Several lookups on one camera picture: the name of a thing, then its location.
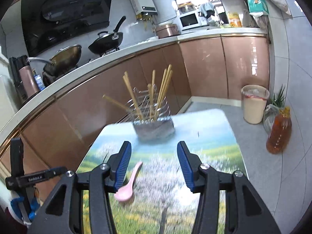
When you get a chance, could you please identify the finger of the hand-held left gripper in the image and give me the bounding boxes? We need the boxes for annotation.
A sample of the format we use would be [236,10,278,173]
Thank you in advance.
[10,138,24,179]

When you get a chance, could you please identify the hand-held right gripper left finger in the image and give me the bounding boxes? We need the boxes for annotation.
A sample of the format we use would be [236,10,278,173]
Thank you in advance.
[27,141,132,234]

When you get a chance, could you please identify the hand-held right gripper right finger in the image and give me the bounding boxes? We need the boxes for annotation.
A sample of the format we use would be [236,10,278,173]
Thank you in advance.
[177,141,282,234]

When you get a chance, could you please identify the pink spoon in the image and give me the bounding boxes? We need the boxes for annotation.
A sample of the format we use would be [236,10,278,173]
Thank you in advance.
[114,161,143,203]

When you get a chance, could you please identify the metal wire utensil rack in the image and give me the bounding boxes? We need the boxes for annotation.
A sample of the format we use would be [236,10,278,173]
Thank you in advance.
[124,88,175,140]

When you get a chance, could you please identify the bamboo chopstick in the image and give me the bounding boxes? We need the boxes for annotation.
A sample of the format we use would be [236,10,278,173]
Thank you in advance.
[102,95,133,117]
[158,65,173,121]
[156,68,168,121]
[147,84,153,120]
[122,72,144,122]

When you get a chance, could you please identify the pink thermos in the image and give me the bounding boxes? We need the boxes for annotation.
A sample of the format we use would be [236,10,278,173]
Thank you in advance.
[19,66,40,98]

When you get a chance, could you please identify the small blue bottle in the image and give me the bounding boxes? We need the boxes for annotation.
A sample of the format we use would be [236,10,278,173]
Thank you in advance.
[34,74,46,91]

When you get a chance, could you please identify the beige trash bin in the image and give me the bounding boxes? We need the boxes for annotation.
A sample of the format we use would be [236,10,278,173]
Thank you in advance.
[241,84,270,125]

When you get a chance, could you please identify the large cooking oil bottle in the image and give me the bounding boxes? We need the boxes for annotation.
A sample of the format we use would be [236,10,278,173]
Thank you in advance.
[266,107,292,154]

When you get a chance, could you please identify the plastic bag with green onions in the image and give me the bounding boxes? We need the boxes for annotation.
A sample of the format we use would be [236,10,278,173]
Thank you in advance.
[263,85,286,135]

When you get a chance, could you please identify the brown kitchen cabinets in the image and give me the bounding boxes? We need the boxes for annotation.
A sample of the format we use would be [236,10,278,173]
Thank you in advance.
[0,33,270,176]

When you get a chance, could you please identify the gas stove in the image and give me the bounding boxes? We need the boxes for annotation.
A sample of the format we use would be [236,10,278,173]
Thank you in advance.
[42,46,120,84]

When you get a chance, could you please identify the wok with lid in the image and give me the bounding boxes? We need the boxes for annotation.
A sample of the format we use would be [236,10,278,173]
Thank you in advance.
[27,44,82,75]

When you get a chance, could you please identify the white kitchen countertop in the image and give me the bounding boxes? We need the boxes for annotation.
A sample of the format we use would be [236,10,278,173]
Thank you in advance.
[0,27,267,139]

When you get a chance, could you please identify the black frying pan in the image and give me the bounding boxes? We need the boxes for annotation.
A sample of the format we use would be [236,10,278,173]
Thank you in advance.
[88,16,127,56]

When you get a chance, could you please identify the copper pot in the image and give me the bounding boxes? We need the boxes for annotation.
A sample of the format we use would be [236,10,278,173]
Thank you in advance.
[154,23,180,39]

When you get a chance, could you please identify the white microwave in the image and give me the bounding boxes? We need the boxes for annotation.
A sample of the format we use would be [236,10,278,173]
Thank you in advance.
[179,11,203,31]

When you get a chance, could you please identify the black range hood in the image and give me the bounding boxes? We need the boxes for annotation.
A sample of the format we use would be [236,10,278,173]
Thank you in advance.
[21,0,115,57]

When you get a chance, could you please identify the blue grey towel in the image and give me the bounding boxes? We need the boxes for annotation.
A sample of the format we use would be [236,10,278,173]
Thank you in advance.
[198,2,215,18]

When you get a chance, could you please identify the glass pot with lid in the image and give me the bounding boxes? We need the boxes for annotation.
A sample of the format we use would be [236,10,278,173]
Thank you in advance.
[177,2,196,14]

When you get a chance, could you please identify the white water heater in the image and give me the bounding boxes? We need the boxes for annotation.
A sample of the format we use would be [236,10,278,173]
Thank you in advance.
[129,0,158,15]

